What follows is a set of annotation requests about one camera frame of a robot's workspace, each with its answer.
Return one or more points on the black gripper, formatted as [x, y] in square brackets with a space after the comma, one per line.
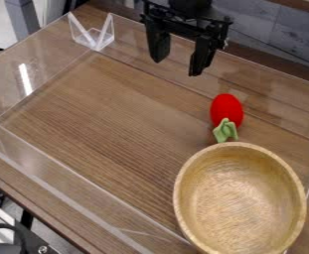
[191, 19]

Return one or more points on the red felt fruit green stem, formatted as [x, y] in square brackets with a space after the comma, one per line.
[226, 117]

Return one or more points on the clear acrylic tray walls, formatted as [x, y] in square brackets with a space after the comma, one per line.
[99, 125]

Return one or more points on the wooden bowl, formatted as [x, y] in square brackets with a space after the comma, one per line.
[238, 200]

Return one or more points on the black metal table leg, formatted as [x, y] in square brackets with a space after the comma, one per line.
[27, 219]

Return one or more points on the clear acrylic corner bracket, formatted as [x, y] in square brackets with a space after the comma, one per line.
[92, 38]

